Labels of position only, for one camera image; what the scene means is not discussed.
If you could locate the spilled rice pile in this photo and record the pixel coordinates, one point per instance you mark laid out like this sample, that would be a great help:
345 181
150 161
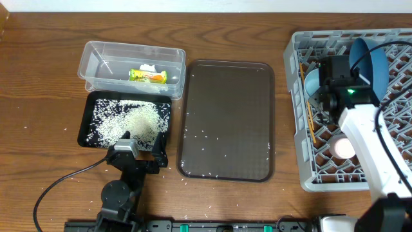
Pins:
111 118

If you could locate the yellow green snack wrapper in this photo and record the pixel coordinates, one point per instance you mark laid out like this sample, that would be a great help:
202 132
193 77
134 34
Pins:
147 76

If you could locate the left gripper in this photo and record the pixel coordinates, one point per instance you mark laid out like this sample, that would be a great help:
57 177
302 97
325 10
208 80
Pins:
161 158

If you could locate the grey dishwasher rack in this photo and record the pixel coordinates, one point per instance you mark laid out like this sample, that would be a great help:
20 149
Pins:
319 171

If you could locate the light blue rice bowl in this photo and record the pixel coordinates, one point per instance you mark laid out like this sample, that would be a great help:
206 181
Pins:
311 83

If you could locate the black waste tray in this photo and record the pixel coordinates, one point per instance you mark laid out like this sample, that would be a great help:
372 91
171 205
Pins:
90 104

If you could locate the blue plate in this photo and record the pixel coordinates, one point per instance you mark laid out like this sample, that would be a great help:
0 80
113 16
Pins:
373 67

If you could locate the pink white cup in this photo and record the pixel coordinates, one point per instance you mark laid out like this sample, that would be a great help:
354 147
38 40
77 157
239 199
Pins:
340 147

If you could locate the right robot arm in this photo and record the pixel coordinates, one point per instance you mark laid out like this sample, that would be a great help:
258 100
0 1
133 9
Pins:
351 93

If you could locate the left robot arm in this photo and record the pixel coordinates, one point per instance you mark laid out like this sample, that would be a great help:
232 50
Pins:
120 197

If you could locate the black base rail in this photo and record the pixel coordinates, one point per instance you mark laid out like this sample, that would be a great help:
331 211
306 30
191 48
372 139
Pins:
284 224

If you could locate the wooden chopstick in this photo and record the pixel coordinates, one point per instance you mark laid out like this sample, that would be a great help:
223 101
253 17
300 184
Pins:
311 122
303 78

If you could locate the clear plastic bin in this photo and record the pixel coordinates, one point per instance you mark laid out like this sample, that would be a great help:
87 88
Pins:
106 66

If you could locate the brown serving tray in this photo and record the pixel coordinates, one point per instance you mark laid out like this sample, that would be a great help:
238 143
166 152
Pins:
228 122

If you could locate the white tissue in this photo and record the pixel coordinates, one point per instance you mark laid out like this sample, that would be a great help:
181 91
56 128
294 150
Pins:
147 67

